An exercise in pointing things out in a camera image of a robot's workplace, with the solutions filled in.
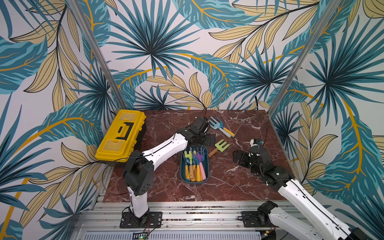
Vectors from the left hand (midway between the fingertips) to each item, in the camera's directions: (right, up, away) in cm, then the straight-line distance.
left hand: (208, 141), depth 84 cm
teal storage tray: (-15, -15, +7) cm, 23 cm away
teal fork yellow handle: (+12, +9, +25) cm, 30 cm away
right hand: (+16, -6, -6) cm, 18 cm away
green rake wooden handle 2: (-10, -14, +1) cm, 17 cm away
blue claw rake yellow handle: (-5, -19, -1) cm, 20 cm away
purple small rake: (-5, -10, +7) cm, 13 cm away
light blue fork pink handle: (+9, +9, +25) cm, 28 cm away
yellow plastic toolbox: (-48, +2, 0) cm, 48 cm away
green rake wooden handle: (+9, -6, +15) cm, 19 cm away
